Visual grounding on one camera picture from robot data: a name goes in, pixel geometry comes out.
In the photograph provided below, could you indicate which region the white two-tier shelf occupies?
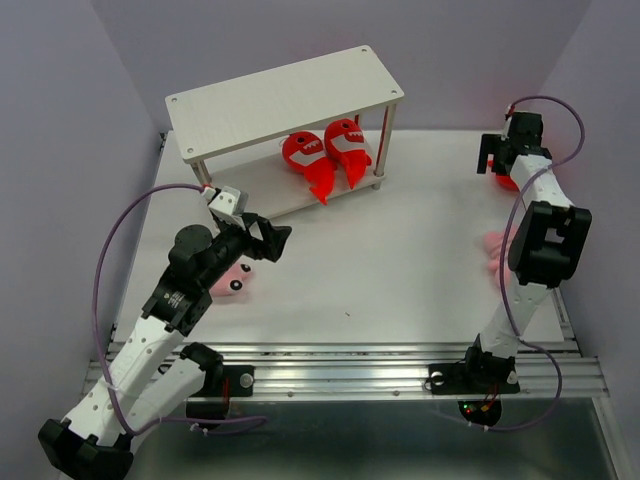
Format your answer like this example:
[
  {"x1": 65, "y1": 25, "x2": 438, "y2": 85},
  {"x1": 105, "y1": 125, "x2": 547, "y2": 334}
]
[{"x1": 165, "y1": 45, "x2": 404, "y2": 219}]

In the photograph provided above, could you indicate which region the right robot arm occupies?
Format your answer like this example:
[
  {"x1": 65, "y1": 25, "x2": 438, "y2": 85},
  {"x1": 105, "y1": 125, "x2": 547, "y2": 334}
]
[{"x1": 460, "y1": 111, "x2": 592, "y2": 394}]

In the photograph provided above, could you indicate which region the pink striped plush left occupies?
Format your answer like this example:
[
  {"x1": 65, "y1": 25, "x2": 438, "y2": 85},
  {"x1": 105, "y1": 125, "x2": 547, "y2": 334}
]
[{"x1": 209, "y1": 261, "x2": 253, "y2": 297}]

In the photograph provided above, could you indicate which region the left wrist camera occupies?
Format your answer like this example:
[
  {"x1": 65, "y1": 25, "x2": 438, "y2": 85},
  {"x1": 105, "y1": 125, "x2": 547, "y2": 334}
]
[{"x1": 203, "y1": 186, "x2": 249, "y2": 228}]

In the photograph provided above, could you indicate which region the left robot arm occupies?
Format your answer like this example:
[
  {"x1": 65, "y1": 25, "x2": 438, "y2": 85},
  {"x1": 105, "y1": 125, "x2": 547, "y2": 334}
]
[{"x1": 38, "y1": 213, "x2": 292, "y2": 479}]

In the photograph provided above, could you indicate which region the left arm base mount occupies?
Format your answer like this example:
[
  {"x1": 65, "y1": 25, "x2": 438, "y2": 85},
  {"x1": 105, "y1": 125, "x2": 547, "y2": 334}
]
[{"x1": 185, "y1": 364, "x2": 255, "y2": 431}]

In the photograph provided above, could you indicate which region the aluminium mounting rail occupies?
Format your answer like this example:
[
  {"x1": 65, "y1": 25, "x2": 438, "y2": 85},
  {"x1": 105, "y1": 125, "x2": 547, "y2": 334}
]
[{"x1": 214, "y1": 324, "x2": 609, "y2": 403}]

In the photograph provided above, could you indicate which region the red shark plush toy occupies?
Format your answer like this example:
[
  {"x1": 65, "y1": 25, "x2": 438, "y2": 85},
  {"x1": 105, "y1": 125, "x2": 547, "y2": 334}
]
[{"x1": 281, "y1": 131, "x2": 335, "y2": 205}]

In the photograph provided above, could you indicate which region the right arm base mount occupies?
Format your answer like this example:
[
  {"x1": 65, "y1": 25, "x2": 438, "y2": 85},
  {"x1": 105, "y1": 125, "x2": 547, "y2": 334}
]
[{"x1": 425, "y1": 361, "x2": 521, "y2": 428}]

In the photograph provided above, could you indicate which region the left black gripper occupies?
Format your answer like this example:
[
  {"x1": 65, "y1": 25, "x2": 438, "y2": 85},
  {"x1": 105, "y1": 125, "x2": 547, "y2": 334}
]
[{"x1": 201, "y1": 211, "x2": 291, "y2": 289}]

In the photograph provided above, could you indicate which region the red clownfish plush toy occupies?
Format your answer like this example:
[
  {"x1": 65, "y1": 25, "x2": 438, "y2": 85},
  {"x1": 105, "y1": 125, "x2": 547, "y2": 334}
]
[{"x1": 487, "y1": 155, "x2": 519, "y2": 192}]

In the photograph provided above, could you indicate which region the pink plush toy right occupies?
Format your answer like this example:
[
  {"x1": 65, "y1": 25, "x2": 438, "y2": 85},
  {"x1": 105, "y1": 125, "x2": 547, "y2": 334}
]
[{"x1": 483, "y1": 231, "x2": 515, "y2": 289}]

